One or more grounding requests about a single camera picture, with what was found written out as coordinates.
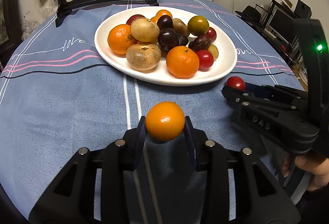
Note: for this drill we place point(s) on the green olive fruit right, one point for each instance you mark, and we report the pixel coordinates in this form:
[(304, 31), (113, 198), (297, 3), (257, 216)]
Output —
[(214, 51)]

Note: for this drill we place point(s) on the brown round fruit back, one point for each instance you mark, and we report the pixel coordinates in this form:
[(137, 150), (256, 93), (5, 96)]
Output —
[(144, 30)]

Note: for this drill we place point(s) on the orange mandarin front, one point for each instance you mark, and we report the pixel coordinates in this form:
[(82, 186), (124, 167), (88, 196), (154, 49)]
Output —
[(182, 62)]

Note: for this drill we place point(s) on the blue striped tablecloth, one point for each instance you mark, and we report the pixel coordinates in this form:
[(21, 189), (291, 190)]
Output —
[(58, 95)]

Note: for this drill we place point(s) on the red cherry tomato plate front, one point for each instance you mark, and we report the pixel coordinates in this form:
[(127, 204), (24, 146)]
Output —
[(206, 59)]

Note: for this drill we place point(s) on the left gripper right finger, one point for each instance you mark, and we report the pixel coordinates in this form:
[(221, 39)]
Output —
[(188, 132)]

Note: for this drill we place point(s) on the yellow cherry tomato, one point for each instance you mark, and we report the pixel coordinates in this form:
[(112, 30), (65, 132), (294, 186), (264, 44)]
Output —
[(198, 25)]

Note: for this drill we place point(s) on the person right hand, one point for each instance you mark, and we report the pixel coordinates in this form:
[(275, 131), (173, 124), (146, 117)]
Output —
[(316, 164)]

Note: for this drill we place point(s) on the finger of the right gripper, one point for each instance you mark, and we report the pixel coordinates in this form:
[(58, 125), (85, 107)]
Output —
[(239, 99), (260, 90)]

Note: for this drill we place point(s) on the red cherry tomato plate back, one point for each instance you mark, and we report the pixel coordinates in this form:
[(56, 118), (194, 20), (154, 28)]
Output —
[(211, 33)]

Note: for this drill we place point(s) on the orange mandarin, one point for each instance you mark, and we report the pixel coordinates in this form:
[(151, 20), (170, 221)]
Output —
[(120, 39), (182, 62)]

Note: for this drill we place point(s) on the small orange kumquat fruit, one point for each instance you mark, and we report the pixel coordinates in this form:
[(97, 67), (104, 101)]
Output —
[(165, 121)]

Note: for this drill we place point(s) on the red cherry tomato plate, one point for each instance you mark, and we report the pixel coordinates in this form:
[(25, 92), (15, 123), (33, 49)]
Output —
[(206, 59), (211, 33)]

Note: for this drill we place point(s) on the brown round fruit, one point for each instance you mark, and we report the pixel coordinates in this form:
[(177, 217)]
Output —
[(143, 57), (144, 30)]

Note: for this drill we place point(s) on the dark purple plum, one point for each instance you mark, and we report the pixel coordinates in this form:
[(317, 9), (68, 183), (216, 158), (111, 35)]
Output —
[(168, 39)]

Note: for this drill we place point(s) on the brown round fruit front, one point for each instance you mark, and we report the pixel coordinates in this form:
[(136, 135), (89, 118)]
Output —
[(143, 57)]

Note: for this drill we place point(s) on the white oval plate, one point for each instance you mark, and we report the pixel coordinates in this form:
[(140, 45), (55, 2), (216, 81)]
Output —
[(176, 19)]

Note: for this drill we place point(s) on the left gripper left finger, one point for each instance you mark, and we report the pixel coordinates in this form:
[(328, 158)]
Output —
[(139, 137)]

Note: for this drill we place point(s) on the black speaker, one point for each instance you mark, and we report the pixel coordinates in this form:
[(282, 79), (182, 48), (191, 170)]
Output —
[(302, 10)]

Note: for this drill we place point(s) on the red cherry tomato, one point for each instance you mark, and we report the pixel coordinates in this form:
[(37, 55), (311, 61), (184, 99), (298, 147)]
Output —
[(236, 82)]

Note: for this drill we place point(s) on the computer monitor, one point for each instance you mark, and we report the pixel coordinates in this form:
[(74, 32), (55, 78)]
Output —
[(281, 24)]

